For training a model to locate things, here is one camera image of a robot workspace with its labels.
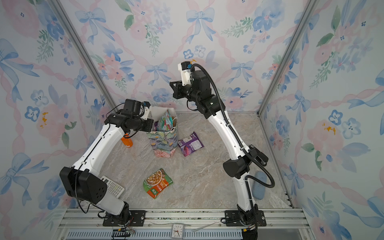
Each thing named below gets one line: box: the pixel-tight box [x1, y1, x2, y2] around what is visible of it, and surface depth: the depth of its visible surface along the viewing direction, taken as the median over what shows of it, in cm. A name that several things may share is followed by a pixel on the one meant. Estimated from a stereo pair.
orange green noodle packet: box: [143, 168, 173, 199], surface depth 86 cm
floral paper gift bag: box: [146, 105, 178, 159], surface depth 86 cm
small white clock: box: [172, 224, 184, 238], surface depth 70 cm
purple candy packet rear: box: [177, 131, 205, 157], surface depth 101 cm
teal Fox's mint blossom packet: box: [159, 108, 173, 131], surface depth 86 cm
